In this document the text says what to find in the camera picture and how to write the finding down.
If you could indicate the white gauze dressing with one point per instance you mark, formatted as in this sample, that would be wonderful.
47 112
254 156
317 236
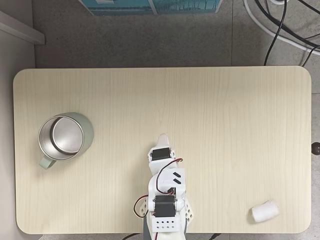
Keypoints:
265 210

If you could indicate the green steel-lined mug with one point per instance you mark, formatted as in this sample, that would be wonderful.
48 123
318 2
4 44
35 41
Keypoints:
66 136

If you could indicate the blue printed box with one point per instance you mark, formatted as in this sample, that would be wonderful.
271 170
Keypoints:
150 6

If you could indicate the black round knob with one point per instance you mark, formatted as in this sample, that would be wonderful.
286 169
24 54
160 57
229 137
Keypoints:
315 148

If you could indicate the white shelf board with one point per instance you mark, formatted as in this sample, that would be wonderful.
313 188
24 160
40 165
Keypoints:
21 28

